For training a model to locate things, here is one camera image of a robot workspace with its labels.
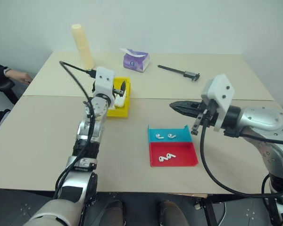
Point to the purple tissue pack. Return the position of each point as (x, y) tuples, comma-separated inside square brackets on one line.
[(134, 63)]

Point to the black chair armrest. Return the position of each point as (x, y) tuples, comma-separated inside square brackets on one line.
[(3, 87)]

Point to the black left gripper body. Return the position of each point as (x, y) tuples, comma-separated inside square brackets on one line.
[(118, 91)]

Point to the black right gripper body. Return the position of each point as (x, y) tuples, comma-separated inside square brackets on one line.
[(210, 116)]

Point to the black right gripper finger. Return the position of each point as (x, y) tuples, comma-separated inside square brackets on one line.
[(184, 104), (186, 111)]

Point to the bystander wristwatch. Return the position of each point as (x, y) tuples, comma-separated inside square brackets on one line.
[(6, 71)]

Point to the bystander bare hand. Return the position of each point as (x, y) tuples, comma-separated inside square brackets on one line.
[(20, 76)]

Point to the tall cream cylinder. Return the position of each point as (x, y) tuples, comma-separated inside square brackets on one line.
[(82, 47)]

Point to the black table leg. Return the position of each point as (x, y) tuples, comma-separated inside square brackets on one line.
[(211, 212)]

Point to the yellow plastic tray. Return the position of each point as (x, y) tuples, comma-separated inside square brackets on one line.
[(118, 113)]

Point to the dark rounded shape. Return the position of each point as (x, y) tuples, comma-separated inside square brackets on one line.
[(172, 213)]

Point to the white earbud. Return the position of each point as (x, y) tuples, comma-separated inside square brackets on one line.
[(159, 136), (160, 159), (171, 155), (171, 135)]

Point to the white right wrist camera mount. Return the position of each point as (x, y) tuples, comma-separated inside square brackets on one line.
[(220, 87)]

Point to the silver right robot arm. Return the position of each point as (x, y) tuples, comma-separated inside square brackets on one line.
[(261, 120)]

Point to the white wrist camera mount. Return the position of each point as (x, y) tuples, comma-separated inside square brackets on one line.
[(104, 89), (220, 87)]

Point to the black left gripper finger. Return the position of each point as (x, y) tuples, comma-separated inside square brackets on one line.
[(123, 85)]

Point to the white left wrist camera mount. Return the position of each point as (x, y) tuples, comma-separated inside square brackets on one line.
[(104, 89)]

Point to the black vernier caliper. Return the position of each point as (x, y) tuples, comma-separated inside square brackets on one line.
[(188, 75)]

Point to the teal brick-pattern tray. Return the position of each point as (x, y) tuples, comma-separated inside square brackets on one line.
[(179, 137)]

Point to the red brick-pattern tray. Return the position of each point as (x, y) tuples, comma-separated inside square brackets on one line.
[(185, 155)]

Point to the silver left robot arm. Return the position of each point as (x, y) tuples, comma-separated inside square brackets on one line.
[(87, 128)]

